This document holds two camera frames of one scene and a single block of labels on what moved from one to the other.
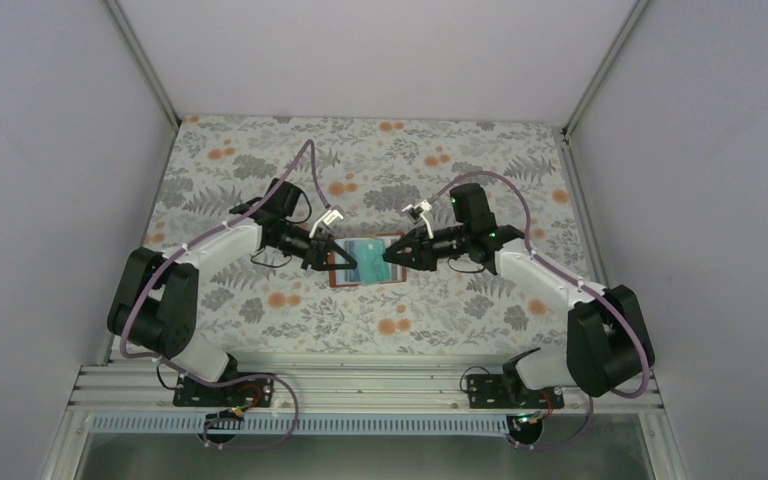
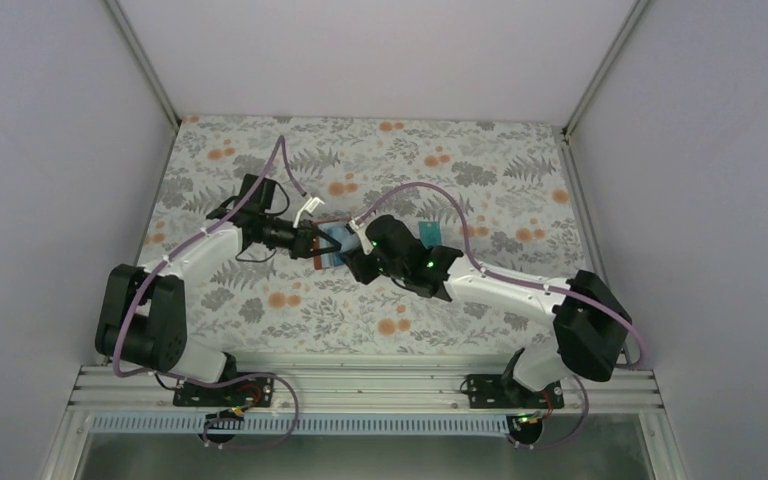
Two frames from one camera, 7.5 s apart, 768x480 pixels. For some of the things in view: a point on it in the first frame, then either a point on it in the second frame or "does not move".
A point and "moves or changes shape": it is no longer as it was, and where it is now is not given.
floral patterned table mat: (375, 234) does not move
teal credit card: (371, 267) moves or changes shape
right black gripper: (420, 247) to (359, 266)
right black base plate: (496, 391) does not move
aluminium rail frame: (147, 389) does not move
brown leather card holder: (372, 268) moves or changes shape
